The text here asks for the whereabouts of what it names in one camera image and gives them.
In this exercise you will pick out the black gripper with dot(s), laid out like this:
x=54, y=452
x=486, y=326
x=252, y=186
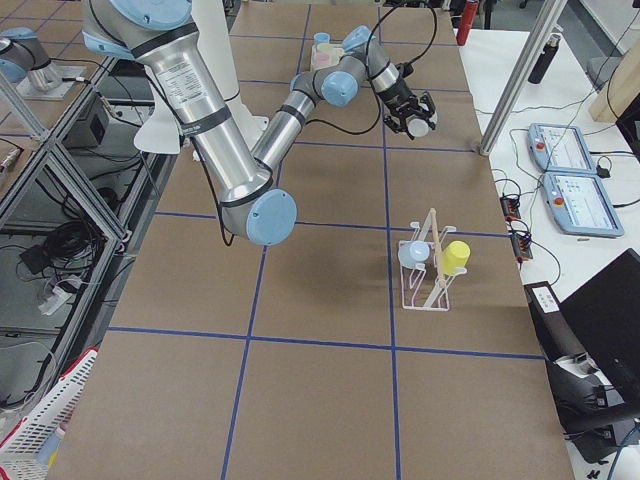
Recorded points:
x=399, y=98

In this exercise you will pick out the grey cup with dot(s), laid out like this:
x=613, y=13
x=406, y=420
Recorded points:
x=418, y=127

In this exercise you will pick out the light blue cup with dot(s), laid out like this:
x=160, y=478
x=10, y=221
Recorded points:
x=321, y=38
x=414, y=252

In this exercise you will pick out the yellow cup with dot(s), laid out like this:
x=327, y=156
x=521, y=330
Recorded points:
x=454, y=256

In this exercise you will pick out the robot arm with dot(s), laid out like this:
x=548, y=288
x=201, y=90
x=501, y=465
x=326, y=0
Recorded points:
x=163, y=35
x=23, y=56

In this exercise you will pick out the pink cup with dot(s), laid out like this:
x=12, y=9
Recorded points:
x=321, y=60

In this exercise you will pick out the pale green cup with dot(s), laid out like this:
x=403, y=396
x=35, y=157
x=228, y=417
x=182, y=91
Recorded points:
x=331, y=49

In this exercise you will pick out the cream plastic tray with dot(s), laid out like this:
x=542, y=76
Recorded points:
x=314, y=50

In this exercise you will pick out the red bottle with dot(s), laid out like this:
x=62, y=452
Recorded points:
x=466, y=21

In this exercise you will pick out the black water bottle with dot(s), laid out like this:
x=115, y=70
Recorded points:
x=545, y=59

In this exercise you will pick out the upper teach pendant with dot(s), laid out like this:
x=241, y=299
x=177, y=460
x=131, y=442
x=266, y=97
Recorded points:
x=559, y=148

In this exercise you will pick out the teach pendant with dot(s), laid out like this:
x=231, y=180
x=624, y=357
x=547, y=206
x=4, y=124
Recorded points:
x=559, y=148
x=580, y=206

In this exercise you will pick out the black power strip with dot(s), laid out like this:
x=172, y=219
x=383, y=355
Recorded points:
x=519, y=232

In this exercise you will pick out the lower teach pendant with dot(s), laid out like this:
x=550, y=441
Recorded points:
x=580, y=206

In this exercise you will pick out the wooden board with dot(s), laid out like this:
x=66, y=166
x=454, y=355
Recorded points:
x=620, y=91

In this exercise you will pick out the black monitor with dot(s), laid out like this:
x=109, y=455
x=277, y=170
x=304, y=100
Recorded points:
x=604, y=316

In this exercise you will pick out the white plastic basket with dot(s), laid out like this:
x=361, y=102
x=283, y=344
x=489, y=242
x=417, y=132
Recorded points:
x=31, y=447

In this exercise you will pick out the aluminium frame post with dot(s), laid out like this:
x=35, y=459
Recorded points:
x=533, y=46

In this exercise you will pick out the white wire cup rack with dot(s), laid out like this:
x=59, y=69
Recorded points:
x=426, y=288

